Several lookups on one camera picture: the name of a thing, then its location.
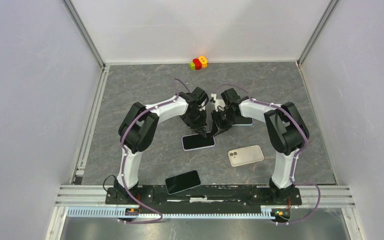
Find colourful toy blocks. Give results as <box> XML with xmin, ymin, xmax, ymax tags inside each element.
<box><xmin>189</xmin><ymin>55</ymin><xmax>208</xmax><ymax>71</ymax></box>

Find lilac phone case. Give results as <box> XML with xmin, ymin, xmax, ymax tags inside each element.
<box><xmin>181</xmin><ymin>133</ymin><xmax>217</xmax><ymax>152</ymax></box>

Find light blue toothed rail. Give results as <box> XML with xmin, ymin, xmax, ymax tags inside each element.
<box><xmin>66</xmin><ymin>206</ymin><xmax>275</xmax><ymax>220</ymax></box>

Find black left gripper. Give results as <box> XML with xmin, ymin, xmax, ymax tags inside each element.
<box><xmin>186</xmin><ymin>109</ymin><xmax>207</xmax><ymax>138</ymax></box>

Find light blue phone case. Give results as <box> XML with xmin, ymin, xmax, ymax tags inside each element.
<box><xmin>232</xmin><ymin>116</ymin><xmax>254</xmax><ymax>126</ymax></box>

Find black smartphone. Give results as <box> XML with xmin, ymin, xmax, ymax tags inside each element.
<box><xmin>165</xmin><ymin>170</ymin><xmax>201</xmax><ymax>195</ymax></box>
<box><xmin>182</xmin><ymin>133</ymin><xmax>215</xmax><ymax>151</ymax></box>

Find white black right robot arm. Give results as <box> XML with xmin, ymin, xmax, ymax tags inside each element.
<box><xmin>210</xmin><ymin>88</ymin><xmax>310</xmax><ymax>204</ymax></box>

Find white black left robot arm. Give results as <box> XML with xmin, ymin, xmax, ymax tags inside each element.
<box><xmin>117</xmin><ymin>87</ymin><xmax>210</xmax><ymax>204</ymax></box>

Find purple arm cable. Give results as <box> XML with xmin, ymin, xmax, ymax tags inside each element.
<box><xmin>119</xmin><ymin>78</ymin><xmax>192</xmax><ymax>225</ymax></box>
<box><xmin>214</xmin><ymin>84</ymin><xmax>322</xmax><ymax>227</ymax></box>

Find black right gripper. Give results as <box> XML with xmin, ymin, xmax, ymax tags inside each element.
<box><xmin>211</xmin><ymin>109</ymin><xmax>238</xmax><ymax>138</ymax></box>

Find black smartphone front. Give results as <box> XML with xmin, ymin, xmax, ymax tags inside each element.
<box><xmin>165</xmin><ymin>170</ymin><xmax>201</xmax><ymax>195</ymax></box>

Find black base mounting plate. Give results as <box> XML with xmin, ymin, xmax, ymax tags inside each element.
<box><xmin>105</xmin><ymin>184</ymin><xmax>303</xmax><ymax>214</ymax></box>

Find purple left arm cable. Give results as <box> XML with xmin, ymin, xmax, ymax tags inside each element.
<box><xmin>119</xmin><ymin>78</ymin><xmax>192</xmax><ymax>225</ymax></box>

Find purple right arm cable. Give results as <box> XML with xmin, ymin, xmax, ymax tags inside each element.
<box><xmin>214</xmin><ymin>84</ymin><xmax>322</xmax><ymax>227</ymax></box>

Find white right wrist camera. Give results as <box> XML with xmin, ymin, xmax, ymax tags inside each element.
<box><xmin>209</xmin><ymin>93</ymin><xmax>226</xmax><ymax>112</ymax></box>

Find beige translucent phone case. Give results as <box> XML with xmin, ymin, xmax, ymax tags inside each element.
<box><xmin>228</xmin><ymin>145</ymin><xmax>264</xmax><ymax>167</ymax></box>

